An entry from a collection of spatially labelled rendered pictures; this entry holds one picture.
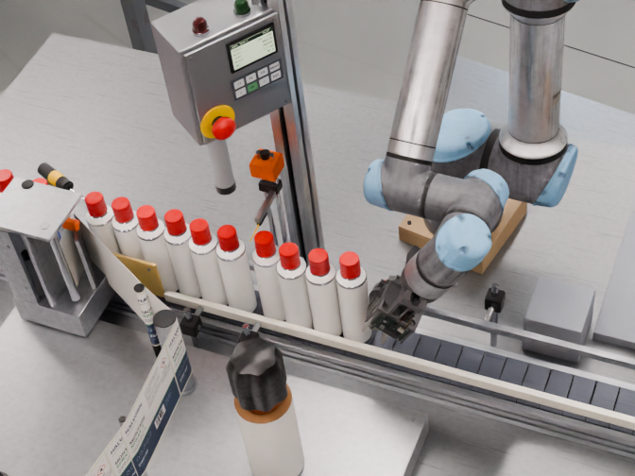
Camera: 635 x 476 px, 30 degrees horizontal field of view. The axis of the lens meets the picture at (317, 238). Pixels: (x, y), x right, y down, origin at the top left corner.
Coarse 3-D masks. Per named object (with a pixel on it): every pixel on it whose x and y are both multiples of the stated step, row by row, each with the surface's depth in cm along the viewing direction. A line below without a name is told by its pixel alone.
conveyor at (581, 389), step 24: (192, 312) 215; (288, 336) 209; (432, 360) 203; (456, 360) 202; (480, 360) 202; (504, 360) 201; (456, 384) 199; (528, 384) 198; (552, 384) 197; (576, 384) 197; (600, 384) 196; (552, 408) 194; (624, 408) 193; (624, 432) 190
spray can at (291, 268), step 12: (288, 252) 195; (288, 264) 196; (300, 264) 198; (288, 276) 197; (300, 276) 197; (288, 288) 199; (300, 288) 200; (288, 300) 202; (300, 300) 202; (288, 312) 205; (300, 312) 204; (300, 324) 206; (312, 324) 208
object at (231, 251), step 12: (228, 228) 200; (228, 240) 199; (240, 240) 203; (216, 252) 202; (228, 252) 201; (240, 252) 201; (228, 264) 202; (240, 264) 203; (228, 276) 204; (240, 276) 205; (228, 288) 207; (240, 288) 207; (252, 288) 210; (228, 300) 211; (240, 300) 209; (252, 300) 211; (252, 312) 213
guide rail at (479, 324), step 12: (252, 264) 210; (432, 312) 199; (444, 312) 199; (468, 324) 198; (480, 324) 197; (492, 324) 197; (516, 336) 195; (528, 336) 194; (540, 336) 194; (564, 348) 193; (576, 348) 192; (588, 348) 192; (600, 360) 191; (612, 360) 190; (624, 360) 189
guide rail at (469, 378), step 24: (216, 312) 211; (240, 312) 209; (312, 336) 205; (336, 336) 204; (384, 360) 202; (408, 360) 199; (480, 384) 196; (504, 384) 194; (576, 408) 190; (600, 408) 189
